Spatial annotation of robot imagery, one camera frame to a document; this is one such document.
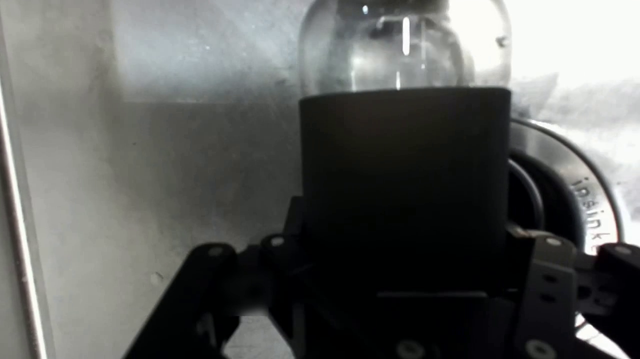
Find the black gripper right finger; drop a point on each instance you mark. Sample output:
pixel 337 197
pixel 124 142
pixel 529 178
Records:
pixel 551 291

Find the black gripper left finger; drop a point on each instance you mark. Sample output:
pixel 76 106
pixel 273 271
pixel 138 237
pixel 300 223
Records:
pixel 193 299

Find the stainless steel sink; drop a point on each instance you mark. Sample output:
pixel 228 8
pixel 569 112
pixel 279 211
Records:
pixel 166 166

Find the glass bottle with black sleeve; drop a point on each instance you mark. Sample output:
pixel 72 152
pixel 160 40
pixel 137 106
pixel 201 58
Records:
pixel 400 186

